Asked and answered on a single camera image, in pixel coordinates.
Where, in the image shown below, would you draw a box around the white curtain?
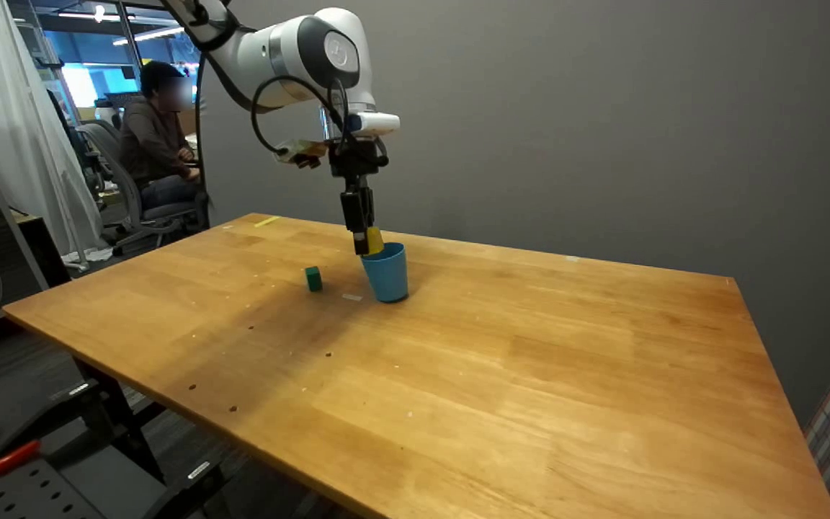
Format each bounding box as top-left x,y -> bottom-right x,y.
0,0 -> 104,256

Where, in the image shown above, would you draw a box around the blue cup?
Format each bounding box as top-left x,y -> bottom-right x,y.
360,242 -> 410,303

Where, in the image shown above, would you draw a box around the person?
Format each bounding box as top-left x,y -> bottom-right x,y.
119,61 -> 202,211

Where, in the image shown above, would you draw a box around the black perforated plate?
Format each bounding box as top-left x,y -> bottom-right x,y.
0,458 -> 107,519

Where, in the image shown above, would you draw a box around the office chair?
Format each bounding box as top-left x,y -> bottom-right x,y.
75,120 -> 203,254

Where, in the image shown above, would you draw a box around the black clamp with orange handle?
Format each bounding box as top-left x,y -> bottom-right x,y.
0,380 -> 143,476

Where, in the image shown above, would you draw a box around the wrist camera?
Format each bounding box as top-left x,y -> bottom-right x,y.
276,139 -> 330,170

